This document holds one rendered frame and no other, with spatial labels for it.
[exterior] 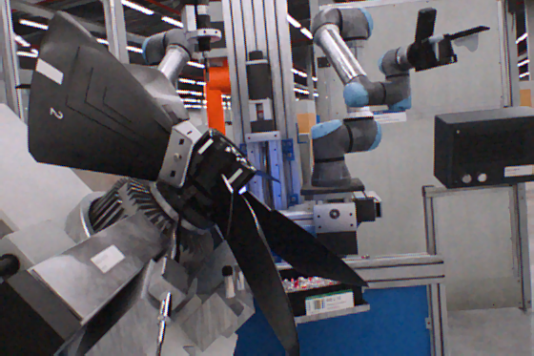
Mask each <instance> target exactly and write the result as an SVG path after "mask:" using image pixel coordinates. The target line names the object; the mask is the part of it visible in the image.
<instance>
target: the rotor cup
mask: <svg viewBox="0 0 534 356"><path fill-rule="evenodd" d="M210 140H211V141H212V142H211V143H210V145H209V146H208V147H207V148H206V149H205V150H204V151H203V152H202V153H201V154H200V153H199V150H200V149H201V148H202V147H203V146H204V145H205V144H206V143H207V142H208V141H210ZM229 147H231V148H233V149H234V150H235V151H236V153H237V155H235V154H234V153H232V151H231V150H230V149H229ZM239 169H241V170H242V173H241V174H240V175H238V176H237V177H236V178H235V179H234V180H233V181H232V183H230V182H229V181H228V180H229V179H230V178H231V177H232V175H234V174H235V173H236V172H237V171H238V170H239ZM218 173H220V174H221V175H224V177H225V178H226V179H227V181H228V182H229V184H230V185H231V187H232V190H233V188H236V189H237V190H238V191H239V192H240V191H241V190H242V188H243V187H244V186H245V185H247V184H248V183H249V182H250V181H251V180H252V179H253V177H254V176H255V175H256V174H257V169H256V167H255V165H254V164H253V162H252V161H251V160H250V159H248V157H247V156H246V155H245V154H244V153H243V152H242V151H241V150H240V149H239V148H238V147H237V146H236V145H235V144H234V143H233V141H231V140H230V139H229V138H228V137H226V136H225V135H224V134H222V133H221V132H220V131H218V130H217V129H214V128H210V129H208V130H207V131H205V132H204V133H203V134H202V135H201V136H200V137H199V139H198V140H197V141H196V142H195V143H194V146H193V150H192V152H191V155H190V159H189V166H188V170H187V173H186V176H185V179H184V183H183V185H182V186H181V187H180V190H178V189H177V188H174V187H173V186H171V185H167V184H166V183H164V182H162V181H159V180H156V183H157V185H158V186H159V188H160V189H161V191H162V192H163V194H164V195H165V196H166V197H167V199H168V200H169V201H170V202H171V203H172V204H173V205H174V207H177V209H178V210H179V211H180V212H181V213H182V214H183V215H185V216H186V217H187V218H188V219H190V220H192V221H194V222H195V223H197V224H199V225H200V226H202V227H205V228H210V229H212V228H214V227H215V226H216V221H215V219H214V210H213V202H214V201H215V200H216V185H217V175H218Z"/></svg>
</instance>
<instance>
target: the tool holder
mask: <svg viewBox="0 0 534 356"><path fill-rule="evenodd" d="M171 1H172V2H173V5H174V10H180V16H181V25H182V32H183V35H186V40H187V41H188V42H190V43H193V44H198V42H197V41H196V40H197V39H198V38H201V37H210V38H211V43H213V42H216V41H218V40H220V39H221V32H220V31H218V30H212V29H201V30H197V29H196V24H195V9H194V4H195V0H171Z"/></svg>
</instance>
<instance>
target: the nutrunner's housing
mask: <svg viewBox="0 0 534 356"><path fill-rule="evenodd" d="M194 9H195V24H196V29H197V30H201V29H210V28H211V13H210V4H209V0H195V4H194ZM196 41H197V42H198V47H199V51H200V52H210V51H211V38H210V37H201V38H198V39H197V40H196Z"/></svg>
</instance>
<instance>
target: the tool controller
mask: <svg viewBox="0 0 534 356"><path fill-rule="evenodd" d="M433 175H434V177H435V178H436V179H437V180H438V181H439V182H440V183H441V184H442V185H444V186H445V188H446V189H452V188H463V187H473V186H484V185H505V184H514V183H525V182H534V109H533V108H531V107H528V106H519V107H510V108H501V109H492V110H483V111H475V112H457V113H448V114H439V115H435V117H434V160H433Z"/></svg>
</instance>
